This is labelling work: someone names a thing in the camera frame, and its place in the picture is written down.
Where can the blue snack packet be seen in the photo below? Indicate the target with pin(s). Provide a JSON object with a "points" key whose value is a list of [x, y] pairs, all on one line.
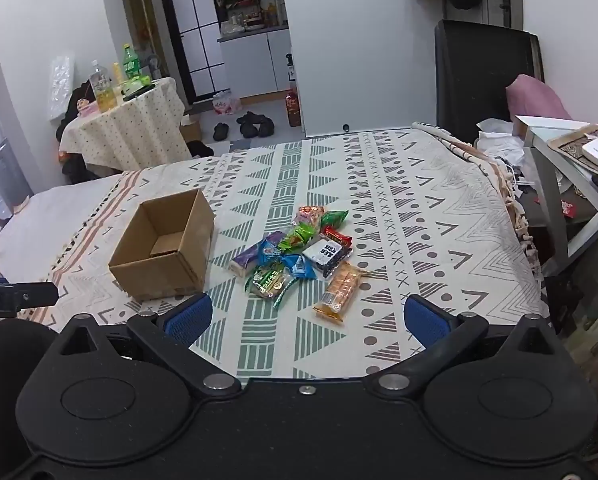
{"points": [[300, 266], [273, 254]]}

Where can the green snack packet with picture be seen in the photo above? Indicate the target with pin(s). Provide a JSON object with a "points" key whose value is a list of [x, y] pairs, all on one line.
{"points": [[299, 236]]}

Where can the green yellow snack packet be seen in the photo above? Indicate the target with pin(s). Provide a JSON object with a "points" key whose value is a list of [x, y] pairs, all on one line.
{"points": [[269, 283]]}

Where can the clear bottle with yellow liquid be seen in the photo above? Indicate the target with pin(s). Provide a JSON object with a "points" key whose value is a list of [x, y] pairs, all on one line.
{"points": [[100, 87]]}

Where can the pink packaged pack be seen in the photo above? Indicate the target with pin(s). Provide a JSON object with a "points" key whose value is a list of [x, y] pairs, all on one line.
{"points": [[224, 103]]}

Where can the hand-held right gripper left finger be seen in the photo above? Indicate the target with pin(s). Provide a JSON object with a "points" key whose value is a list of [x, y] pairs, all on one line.
{"points": [[189, 317]]}

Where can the clear plastic bag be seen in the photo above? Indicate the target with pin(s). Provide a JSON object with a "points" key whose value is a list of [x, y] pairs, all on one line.
{"points": [[61, 86]]}

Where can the white side table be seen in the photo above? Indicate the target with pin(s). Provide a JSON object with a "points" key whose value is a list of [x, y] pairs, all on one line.
{"points": [[564, 187]]}

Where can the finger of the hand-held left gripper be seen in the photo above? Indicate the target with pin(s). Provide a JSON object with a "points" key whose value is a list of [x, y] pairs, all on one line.
{"points": [[39, 294]]}

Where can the light green box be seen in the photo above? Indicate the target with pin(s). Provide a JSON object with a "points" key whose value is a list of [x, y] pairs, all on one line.
{"points": [[137, 82]]}

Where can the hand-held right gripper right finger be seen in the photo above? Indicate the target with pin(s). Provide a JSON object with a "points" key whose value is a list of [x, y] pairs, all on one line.
{"points": [[425, 321]]}

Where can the white kitchen cabinet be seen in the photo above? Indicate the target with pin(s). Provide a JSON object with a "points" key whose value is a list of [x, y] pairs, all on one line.
{"points": [[255, 62]]}

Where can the clear biscuit stick packet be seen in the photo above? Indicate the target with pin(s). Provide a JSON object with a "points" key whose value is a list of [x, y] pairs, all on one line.
{"points": [[341, 288]]}

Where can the round table with dotted cloth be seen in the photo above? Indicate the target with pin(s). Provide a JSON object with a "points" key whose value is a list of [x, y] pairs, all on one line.
{"points": [[124, 127]]}

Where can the black slipper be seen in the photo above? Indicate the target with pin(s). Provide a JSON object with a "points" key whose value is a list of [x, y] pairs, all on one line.
{"points": [[267, 126], [249, 119], [221, 131]]}

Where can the grey storage bin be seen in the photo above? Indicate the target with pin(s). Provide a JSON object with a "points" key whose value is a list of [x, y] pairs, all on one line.
{"points": [[0, 172]]}

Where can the dark green candy packet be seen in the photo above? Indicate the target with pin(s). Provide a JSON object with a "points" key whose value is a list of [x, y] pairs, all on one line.
{"points": [[335, 218]]}

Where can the black spray bottle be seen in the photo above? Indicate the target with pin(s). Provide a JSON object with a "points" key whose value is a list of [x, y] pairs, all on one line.
{"points": [[290, 68]]}

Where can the brown cardboard box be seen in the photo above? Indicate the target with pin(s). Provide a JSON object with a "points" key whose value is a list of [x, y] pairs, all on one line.
{"points": [[164, 247]]}

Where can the green soda bottle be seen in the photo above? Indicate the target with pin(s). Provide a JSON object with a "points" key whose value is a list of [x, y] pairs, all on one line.
{"points": [[130, 62]]}

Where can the small yellow bottle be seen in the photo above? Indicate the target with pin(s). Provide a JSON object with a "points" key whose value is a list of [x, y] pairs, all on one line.
{"points": [[117, 73]]}

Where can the black chair back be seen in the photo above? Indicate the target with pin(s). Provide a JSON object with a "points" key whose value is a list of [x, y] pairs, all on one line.
{"points": [[479, 75]]}

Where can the black framed glass door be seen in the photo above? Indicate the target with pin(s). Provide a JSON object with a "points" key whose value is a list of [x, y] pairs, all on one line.
{"points": [[191, 30]]}

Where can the white clothes pile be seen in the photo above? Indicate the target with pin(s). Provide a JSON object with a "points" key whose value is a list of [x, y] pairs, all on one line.
{"points": [[499, 146]]}

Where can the black and white snack packet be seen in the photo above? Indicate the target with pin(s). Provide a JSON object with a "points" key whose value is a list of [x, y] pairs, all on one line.
{"points": [[327, 256]]}

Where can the patterned bed blanket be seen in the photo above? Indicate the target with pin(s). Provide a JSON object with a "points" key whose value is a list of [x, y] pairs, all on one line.
{"points": [[419, 210]]}

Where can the small cardboard carton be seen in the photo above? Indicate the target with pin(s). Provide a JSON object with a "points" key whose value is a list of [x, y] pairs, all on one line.
{"points": [[190, 129]]}

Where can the pink cushion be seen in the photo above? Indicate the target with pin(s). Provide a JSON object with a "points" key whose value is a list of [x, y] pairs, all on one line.
{"points": [[538, 97]]}

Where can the orange red snack packet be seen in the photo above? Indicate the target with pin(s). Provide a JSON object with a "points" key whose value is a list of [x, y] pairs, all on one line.
{"points": [[309, 214]]}

